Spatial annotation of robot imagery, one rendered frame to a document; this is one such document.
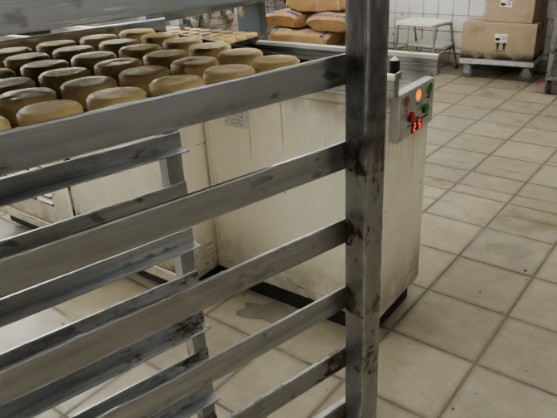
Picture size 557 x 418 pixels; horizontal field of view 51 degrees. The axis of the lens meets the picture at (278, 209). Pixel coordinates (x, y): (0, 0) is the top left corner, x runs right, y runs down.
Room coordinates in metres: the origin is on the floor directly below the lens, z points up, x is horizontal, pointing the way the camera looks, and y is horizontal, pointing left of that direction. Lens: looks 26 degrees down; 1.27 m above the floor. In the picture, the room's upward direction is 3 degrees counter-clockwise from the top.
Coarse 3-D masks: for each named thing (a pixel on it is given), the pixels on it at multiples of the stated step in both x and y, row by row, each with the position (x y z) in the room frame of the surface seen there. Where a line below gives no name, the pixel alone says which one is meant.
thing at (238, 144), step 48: (336, 96) 1.63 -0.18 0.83; (240, 144) 1.86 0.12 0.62; (288, 144) 1.73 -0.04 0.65; (288, 192) 1.74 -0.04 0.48; (336, 192) 1.63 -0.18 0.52; (384, 192) 1.56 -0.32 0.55; (240, 240) 1.88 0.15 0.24; (288, 240) 1.74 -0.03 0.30; (384, 240) 1.57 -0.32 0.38; (288, 288) 1.75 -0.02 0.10; (336, 288) 1.63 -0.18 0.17; (384, 288) 1.58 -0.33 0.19
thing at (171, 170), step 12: (168, 132) 0.91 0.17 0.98; (180, 156) 0.92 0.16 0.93; (168, 168) 0.91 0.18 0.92; (180, 168) 0.92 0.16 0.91; (168, 180) 0.91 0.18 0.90; (180, 180) 0.92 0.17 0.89; (192, 252) 0.92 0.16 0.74; (180, 264) 0.91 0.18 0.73; (192, 264) 0.92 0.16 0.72; (180, 276) 0.91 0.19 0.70; (204, 336) 0.92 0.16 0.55; (192, 348) 0.91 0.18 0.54
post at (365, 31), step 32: (352, 0) 0.56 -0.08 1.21; (384, 0) 0.56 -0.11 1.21; (352, 32) 0.56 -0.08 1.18; (384, 32) 0.56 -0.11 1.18; (352, 64) 0.56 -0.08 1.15; (384, 64) 0.56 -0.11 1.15; (352, 96) 0.56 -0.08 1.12; (384, 96) 0.56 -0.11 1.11; (352, 128) 0.56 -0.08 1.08; (384, 128) 0.56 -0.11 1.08; (352, 160) 0.56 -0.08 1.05; (384, 160) 0.56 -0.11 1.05; (352, 192) 0.56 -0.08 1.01; (352, 224) 0.56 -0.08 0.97; (352, 256) 0.56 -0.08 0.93; (352, 288) 0.56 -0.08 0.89; (352, 320) 0.56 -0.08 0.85; (352, 352) 0.56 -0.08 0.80; (352, 384) 0.56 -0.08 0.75; (352, 416) 0.56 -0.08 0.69
